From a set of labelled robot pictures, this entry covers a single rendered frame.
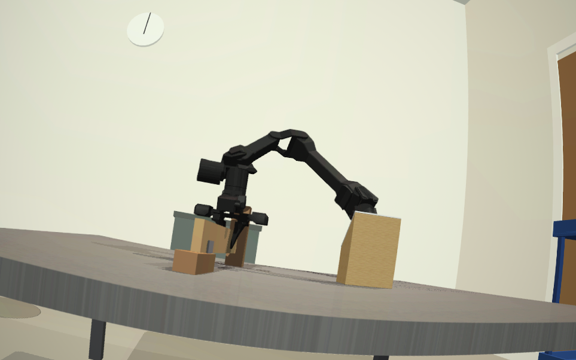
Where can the long tan wooden rail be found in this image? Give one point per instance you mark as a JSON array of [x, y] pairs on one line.
[[205, 230]]

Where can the wooden post with two pegs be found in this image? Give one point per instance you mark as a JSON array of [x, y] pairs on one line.
[[191, 262]]

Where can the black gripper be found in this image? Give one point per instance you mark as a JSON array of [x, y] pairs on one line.
[[242, 219]]

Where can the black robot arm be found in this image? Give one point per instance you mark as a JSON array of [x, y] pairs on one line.
[[236, 165]]

